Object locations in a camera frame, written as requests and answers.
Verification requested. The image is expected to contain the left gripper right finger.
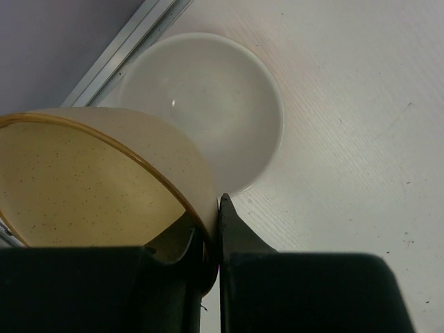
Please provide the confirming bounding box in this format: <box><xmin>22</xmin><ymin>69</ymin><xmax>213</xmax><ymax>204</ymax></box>
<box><xmin>218</xmin><ymin>194</ymin><xmax>414</xmax><ymax>332</ymax></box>

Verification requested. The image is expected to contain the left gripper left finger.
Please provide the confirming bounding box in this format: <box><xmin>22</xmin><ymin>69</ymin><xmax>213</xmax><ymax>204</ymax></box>
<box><xmin>1</xmin><ymin>218</ymin><xmax>203</xmax><ymax>332</ymax></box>

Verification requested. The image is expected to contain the cream speckled bowl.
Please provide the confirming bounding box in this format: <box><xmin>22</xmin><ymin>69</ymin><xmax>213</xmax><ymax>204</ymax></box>
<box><xmin>1</xmin><ymin>107</ymin><xmax>218</xmax><ymax>292</ymax></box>

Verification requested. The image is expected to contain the orange bowl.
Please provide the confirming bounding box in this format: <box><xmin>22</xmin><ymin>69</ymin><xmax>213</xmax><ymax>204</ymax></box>
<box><xmin>118</xmin><ymin>33</ymin><xmax>284</xmax><ymax>194</ymax></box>

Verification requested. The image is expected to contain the aluminium table rail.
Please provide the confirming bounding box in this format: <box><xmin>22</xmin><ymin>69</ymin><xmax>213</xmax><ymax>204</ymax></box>
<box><xmin>61</xmin><ymin>1</ymin><xmax>192</xmax><ymax>107</ymax></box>

